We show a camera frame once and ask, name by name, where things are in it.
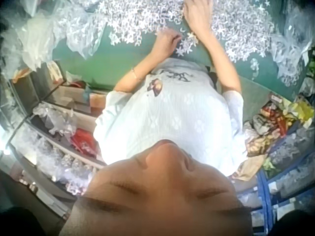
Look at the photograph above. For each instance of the person's left hand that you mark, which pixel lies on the person's left hand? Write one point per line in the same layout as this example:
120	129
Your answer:
165	42

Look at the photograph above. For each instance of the person's right hand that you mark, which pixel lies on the person's right hand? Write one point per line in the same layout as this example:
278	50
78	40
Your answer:
197	17

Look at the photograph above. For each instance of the heap of white star pieces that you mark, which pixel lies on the heap of white star pieces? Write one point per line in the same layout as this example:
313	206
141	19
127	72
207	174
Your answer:
147	17

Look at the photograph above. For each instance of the crumpled clear plastic bags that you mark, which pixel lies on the crumpled clear plastic bags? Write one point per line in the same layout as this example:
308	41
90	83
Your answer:
71	29
292	46

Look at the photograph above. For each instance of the heap of colourful packets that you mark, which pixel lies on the heap of colourful packets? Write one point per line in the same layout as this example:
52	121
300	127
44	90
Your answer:
273	123

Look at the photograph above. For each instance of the shelf with bags and boxes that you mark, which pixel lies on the shelf with bags and boxes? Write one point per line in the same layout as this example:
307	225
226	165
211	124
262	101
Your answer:
56	127

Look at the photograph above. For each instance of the blue storage rack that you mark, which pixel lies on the blue storage rack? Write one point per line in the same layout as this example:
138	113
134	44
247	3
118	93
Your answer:
283	182

